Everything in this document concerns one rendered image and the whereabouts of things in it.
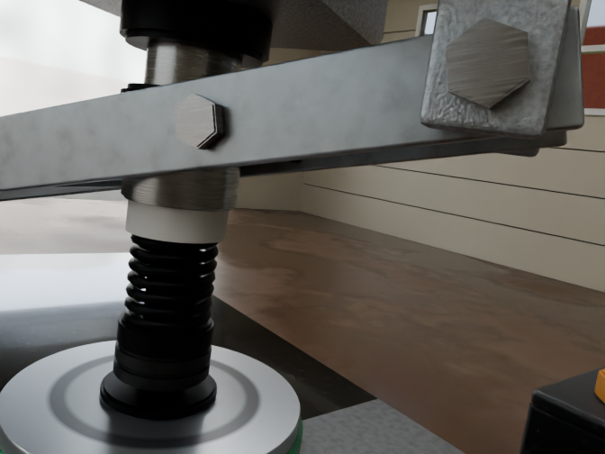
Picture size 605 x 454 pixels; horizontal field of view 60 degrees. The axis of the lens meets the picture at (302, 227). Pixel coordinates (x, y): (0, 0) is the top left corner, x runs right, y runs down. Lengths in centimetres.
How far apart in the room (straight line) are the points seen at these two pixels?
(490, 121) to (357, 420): 32
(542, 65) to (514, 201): 678
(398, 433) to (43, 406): 27
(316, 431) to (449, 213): 710
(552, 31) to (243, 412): 31
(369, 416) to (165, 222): 25
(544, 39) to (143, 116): 21
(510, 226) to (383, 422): 663
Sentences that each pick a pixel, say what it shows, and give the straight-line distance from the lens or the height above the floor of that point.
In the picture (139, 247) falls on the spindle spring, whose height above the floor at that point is 96.
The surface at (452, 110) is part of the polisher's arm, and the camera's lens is 23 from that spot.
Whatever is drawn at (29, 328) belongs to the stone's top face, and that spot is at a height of 82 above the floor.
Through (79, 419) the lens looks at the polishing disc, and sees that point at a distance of 39.
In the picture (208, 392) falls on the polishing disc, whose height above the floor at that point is 86.
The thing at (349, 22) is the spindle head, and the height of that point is 113.
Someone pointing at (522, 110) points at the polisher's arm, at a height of 107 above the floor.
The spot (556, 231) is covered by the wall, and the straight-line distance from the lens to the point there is 678.
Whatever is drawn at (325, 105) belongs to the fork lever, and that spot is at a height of 106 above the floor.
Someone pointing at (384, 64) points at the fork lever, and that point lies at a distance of 26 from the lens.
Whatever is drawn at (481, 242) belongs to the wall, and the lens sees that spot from 720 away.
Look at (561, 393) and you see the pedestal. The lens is 92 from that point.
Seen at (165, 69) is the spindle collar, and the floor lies 108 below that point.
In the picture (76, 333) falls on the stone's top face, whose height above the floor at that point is 82.
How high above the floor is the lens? 104
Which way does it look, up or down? 8 degrees down
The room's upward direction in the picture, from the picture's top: 8 degrees clockwise
